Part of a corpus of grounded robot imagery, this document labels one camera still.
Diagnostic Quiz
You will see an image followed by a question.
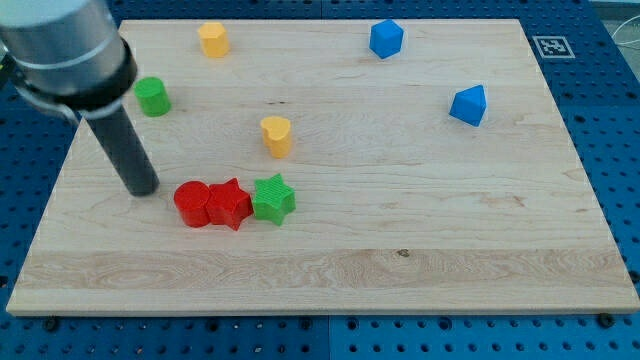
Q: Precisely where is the red star block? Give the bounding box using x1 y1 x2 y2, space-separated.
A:
205 178 253 231

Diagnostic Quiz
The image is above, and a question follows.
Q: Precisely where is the white fiducial marker tag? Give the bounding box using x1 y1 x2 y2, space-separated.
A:
532 35 575 59

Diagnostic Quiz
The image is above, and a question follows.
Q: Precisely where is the yellow heart block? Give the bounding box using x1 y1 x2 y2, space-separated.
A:
260 116 292 158

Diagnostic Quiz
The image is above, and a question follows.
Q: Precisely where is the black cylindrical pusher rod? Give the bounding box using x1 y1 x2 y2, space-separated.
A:
84 103 159 197

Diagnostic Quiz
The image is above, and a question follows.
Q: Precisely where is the wooden board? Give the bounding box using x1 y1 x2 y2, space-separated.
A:
7 19 639 316

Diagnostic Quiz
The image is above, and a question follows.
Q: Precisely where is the blue pentagon block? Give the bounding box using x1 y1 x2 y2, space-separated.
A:
449 85 487 127

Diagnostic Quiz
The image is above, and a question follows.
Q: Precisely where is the red cylinder block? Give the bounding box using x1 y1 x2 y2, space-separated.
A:
173 181 210 228

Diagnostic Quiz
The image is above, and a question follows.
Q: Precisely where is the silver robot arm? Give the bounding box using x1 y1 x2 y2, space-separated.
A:
1 0 159 197

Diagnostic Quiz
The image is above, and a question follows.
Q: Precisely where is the green cylinder block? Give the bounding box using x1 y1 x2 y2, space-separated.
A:
134 77 171 117

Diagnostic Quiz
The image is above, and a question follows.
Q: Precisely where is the blue cube block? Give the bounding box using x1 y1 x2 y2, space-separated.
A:
369 19 404 59

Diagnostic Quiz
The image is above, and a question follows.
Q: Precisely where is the white cable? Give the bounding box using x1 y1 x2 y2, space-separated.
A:
610 13 640 49

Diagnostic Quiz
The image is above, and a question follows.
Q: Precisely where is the green star block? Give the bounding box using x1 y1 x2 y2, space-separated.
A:
252 173 296 226

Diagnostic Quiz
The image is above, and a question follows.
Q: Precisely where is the yellow hexagon block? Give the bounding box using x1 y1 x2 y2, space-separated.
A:
197 22 230 58

